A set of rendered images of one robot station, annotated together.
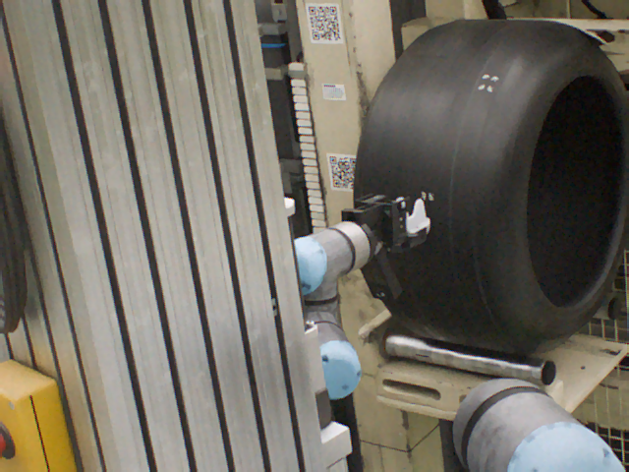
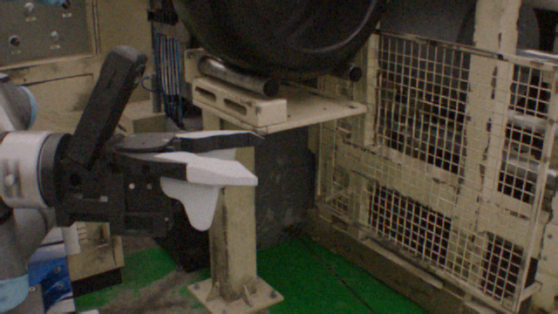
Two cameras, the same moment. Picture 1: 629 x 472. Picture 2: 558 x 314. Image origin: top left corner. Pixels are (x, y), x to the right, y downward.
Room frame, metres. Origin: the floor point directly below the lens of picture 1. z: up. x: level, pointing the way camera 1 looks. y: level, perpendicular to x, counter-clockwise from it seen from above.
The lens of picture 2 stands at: (0.77, -0.76, 1.24)
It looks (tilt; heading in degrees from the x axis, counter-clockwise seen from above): 21 degrees down; 16
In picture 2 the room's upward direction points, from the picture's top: straight up
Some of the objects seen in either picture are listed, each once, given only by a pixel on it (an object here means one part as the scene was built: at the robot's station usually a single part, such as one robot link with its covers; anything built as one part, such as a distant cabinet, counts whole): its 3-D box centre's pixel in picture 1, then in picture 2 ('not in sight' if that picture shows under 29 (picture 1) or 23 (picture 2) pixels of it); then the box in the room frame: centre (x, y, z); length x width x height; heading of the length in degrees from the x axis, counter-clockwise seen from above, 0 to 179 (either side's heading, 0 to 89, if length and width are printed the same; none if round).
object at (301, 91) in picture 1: (321, 177); not in sight; (2.46, -0.02, 1.19); 0.05 x 0.04 x 0.48; 141
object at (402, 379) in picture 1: (466, 387); (235, 98); (2.18, -0.23, 0.83); 0.36 x 0.09 x 0.06; 51
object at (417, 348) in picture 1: (465, 357); (235, 75); (2.17, -0.24, 0.90); 0.35 x 0.05 x 0.05; 51
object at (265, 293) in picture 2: not in sight; (234, 290); (2.43, -0.11, 0.02); 0.27 x 0.27 x 0.04; 51
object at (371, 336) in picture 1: (421, 312); (244, 58); (2.40, -0.18, 0.90); 0.40 x 0.03 x 0.10; 141
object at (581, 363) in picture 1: (503, 373); (277, 104); (2.29, -0.32, 0.80); 0.37 x 0.36 x 0.02; 141
